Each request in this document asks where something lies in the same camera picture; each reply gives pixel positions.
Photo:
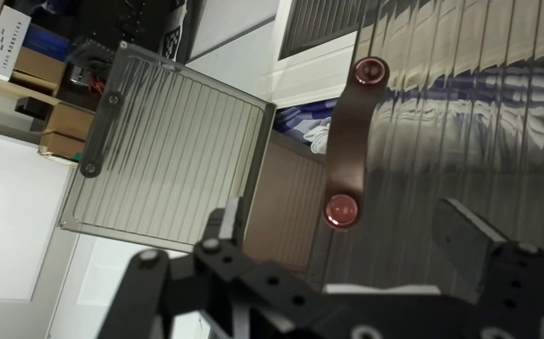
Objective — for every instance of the white whiteboard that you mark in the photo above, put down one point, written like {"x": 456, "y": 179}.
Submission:
{"x": 14, "y": 212}

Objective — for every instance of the smoked translucent cabinet door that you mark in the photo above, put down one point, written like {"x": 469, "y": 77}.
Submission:
{"x": 178, "y": 150}
{"x": 321, "y": 24}
{"x": 471, "y": 137}

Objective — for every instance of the white product box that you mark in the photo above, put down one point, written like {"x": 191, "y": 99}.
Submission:
{"x": 4, "y": 39}

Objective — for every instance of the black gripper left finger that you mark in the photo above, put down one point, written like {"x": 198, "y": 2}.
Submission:
{"x": 221, "y": 293}

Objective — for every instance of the plain cardboard box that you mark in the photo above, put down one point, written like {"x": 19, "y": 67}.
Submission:
{"x": 68, "y": 120}

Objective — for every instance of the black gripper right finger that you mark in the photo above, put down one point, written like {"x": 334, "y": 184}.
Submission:
{"x": 522, "y": 288}

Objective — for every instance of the small cardboard box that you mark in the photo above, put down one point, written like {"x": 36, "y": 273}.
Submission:
{"x": 38, "y": 66}

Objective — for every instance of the blue and white cloth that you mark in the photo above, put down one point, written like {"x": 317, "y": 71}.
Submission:
{"x": 306, "y": 128}

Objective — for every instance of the black equipment case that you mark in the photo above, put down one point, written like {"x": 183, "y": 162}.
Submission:
{"x": 127, "y": 20}

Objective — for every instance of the flat cardboard box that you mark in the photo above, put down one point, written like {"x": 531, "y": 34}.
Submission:
{"x": 61, "y": 147}

